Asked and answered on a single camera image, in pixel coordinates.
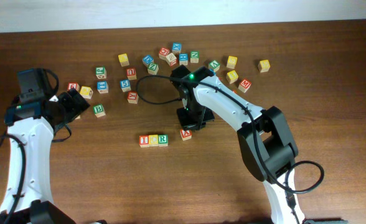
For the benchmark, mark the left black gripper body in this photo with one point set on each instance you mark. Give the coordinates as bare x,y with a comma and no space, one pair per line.
70,106

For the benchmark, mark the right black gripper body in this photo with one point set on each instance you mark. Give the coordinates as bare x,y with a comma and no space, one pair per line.
194,115

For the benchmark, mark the red A block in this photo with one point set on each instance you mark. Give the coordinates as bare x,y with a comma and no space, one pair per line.
185,134

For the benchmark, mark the green R block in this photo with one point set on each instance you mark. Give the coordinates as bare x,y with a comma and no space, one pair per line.
163,140

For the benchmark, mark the yellow C block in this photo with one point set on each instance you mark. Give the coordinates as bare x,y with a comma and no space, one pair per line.
153,140

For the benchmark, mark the red I block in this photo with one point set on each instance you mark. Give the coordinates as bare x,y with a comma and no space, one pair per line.
144,141

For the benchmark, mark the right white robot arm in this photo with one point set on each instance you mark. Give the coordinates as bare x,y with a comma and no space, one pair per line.
266,142

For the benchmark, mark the red 6 block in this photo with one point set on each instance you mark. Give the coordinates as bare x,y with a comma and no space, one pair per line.
75,86

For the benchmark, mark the green V block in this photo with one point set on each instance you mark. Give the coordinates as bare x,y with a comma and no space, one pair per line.
214,66

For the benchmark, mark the yellow block centre right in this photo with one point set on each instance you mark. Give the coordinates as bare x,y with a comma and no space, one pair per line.
232,76

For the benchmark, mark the blue H block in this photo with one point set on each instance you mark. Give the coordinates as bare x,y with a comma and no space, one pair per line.
183,59

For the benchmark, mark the green N block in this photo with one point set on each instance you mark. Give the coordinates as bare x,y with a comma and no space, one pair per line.
194,56

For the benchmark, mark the red M block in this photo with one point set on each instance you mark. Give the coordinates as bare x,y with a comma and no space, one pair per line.
244,85

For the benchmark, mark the red and wood block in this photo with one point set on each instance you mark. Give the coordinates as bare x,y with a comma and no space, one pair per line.
171,59

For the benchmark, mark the green Z block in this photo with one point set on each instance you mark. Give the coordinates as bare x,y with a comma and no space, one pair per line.
153,68

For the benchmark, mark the red K block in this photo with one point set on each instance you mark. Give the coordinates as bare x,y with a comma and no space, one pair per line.
132,97

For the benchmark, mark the green B block right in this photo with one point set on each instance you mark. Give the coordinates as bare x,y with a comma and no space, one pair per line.
99,110

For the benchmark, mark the yellow block upper right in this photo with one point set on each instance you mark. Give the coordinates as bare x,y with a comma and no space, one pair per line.
231,62

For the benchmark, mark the red C block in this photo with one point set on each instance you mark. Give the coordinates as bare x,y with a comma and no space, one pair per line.
163,53

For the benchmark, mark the blue I block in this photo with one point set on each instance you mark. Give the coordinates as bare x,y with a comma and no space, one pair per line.
102,87

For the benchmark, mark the blue X block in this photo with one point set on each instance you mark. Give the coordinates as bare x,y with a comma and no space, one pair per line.
176,48

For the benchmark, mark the blue D block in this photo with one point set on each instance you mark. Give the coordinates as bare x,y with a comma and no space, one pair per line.
147,60

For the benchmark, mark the green J block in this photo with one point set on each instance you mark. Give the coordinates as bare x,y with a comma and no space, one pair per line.
100,72

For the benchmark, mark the blue 5 block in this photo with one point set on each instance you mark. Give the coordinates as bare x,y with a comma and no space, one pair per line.
125,85

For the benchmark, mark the red U block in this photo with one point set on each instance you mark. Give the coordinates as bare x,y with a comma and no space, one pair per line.
131,73

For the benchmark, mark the yellow block far right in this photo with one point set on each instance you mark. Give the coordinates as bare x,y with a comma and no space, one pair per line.
264,66

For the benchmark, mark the yellow block upper left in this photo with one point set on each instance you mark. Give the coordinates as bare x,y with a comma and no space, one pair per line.
123,59

